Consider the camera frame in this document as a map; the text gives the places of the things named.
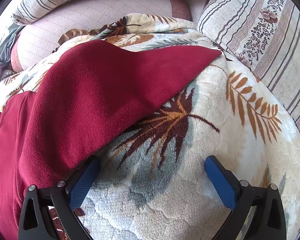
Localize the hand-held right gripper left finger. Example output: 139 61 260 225
18 155 100 240

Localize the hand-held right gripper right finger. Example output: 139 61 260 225
204 155 287 240

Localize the dark red sweater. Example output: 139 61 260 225
0 40 222 240

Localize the leaf print fleece blanket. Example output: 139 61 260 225
0 13 300 240

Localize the striped floral pillow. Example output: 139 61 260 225
196 0 300 140

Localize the grey cloth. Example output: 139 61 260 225
0 21 24 64

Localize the pink quilted mattress pad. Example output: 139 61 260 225
10 0 205 72

